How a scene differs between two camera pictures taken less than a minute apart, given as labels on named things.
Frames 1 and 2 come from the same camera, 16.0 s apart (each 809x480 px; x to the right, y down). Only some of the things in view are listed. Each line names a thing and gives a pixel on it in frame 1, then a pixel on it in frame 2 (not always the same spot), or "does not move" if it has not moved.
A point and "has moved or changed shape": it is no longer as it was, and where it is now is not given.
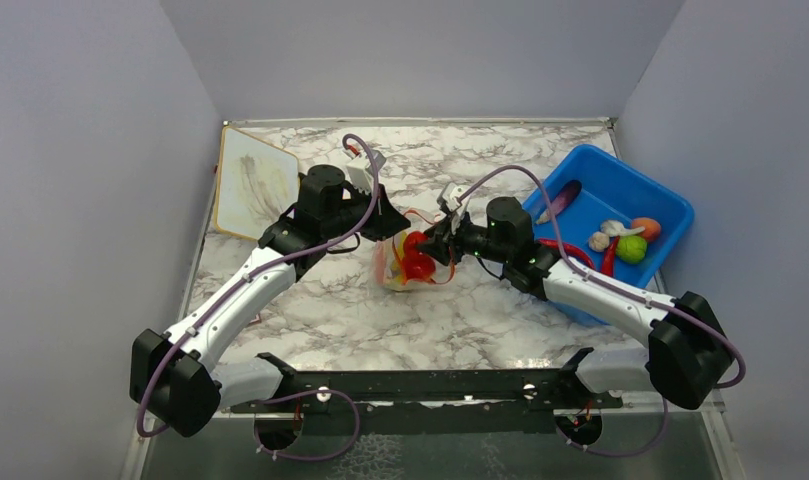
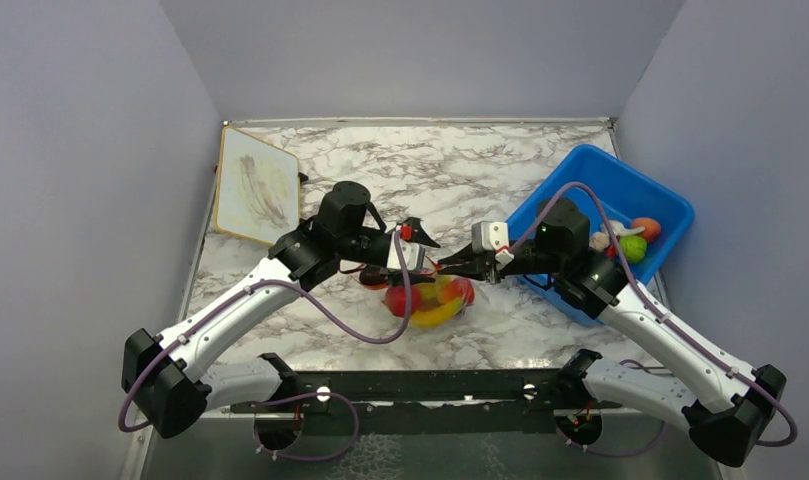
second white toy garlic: x=599 y=241 does not move
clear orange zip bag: x=400 y=265 has moved or changed shape
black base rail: x=522 y=402 does not move
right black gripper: x=439 y=240 → x=473 y=271
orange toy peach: x=652 y=229 does not move
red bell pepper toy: x=416 y=264 has moved or changed shape
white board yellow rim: x=255 y=183 does not move
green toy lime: x=631 y=248 does not move
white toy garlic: x=616 y=228 does not move
